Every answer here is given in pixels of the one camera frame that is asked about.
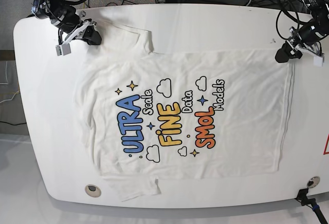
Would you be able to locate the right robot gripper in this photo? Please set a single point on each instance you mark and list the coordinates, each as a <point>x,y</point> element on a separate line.
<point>67,21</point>

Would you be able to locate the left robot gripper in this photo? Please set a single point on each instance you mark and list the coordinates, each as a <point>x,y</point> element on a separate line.
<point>307,39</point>

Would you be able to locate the white printed T-shirt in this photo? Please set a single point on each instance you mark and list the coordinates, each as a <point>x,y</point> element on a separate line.
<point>147,117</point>

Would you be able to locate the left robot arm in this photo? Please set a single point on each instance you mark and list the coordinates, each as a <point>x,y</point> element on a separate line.
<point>318,10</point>

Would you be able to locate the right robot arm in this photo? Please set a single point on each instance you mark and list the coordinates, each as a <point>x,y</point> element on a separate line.
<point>45,8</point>

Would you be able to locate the red triangle sticker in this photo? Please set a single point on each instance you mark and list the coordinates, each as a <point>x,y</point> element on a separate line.
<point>326,151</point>

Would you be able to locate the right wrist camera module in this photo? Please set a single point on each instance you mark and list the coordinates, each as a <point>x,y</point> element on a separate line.
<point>63,49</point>

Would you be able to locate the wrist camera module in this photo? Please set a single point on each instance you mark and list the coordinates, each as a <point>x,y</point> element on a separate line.
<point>318,61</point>
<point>63,49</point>

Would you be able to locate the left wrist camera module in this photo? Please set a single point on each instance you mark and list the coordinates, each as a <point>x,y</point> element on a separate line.
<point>318,61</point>

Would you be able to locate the right table cable grommet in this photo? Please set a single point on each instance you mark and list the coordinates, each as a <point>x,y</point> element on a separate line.
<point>313,182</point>

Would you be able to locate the table cable grommet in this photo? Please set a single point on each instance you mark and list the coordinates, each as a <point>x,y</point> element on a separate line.
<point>313,182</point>
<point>93,191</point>

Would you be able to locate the black clamp with cable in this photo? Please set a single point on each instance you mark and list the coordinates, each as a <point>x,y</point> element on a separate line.
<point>311,203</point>

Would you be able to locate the left table cable grommet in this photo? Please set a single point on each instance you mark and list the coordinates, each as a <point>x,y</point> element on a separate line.
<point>93,191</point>

